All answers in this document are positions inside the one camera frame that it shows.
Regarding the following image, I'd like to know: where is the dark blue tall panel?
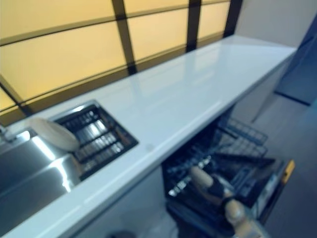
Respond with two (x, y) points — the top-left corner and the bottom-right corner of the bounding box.
(273, 0), (317, 107)

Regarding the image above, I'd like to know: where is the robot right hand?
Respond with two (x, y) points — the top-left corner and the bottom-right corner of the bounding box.
(208, 176), (235, 203)

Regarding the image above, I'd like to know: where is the white end cabinet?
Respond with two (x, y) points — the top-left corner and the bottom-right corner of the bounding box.
(231, 48), (297, 123)

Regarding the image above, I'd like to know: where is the black sink drying rack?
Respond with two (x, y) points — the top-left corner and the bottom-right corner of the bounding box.
(53, 103), (139, 180)

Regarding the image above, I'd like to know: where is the stainless steel sink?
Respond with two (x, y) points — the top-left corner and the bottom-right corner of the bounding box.
(0, 99), (139, 201)

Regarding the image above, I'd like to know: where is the narrow white cabinet door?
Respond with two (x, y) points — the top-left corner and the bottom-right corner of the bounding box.
(71, 171), (165, 238)

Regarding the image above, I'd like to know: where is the dishwasher wire rack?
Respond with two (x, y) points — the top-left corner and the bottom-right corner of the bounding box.
(168, 158), (297, 238)

